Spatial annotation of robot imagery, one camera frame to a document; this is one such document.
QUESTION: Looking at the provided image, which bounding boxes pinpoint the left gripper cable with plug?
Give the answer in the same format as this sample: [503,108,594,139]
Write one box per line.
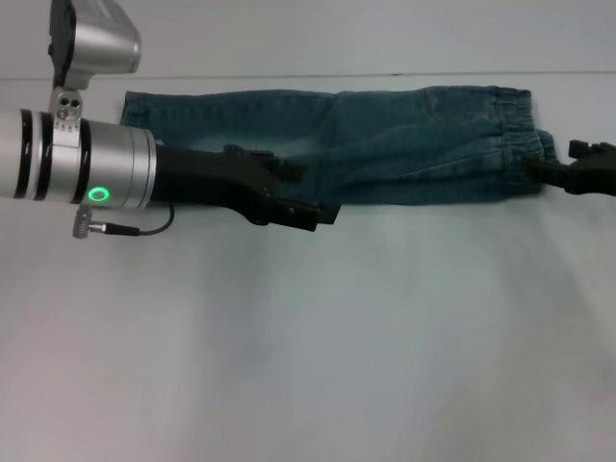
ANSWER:
[71,203,176,240]

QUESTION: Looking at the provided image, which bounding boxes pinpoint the blue denim shorts with print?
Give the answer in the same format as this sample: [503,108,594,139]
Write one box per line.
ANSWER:
[118,85,557,206]

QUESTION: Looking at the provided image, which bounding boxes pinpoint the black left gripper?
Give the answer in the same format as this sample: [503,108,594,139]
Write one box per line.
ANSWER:
[152,142,344,233]

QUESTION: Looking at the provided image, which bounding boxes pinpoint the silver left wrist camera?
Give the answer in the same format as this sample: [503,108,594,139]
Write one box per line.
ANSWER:
[46,0,142,137]

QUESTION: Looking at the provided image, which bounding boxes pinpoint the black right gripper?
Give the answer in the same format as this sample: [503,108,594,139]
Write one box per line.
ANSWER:
[526,139,616,197]

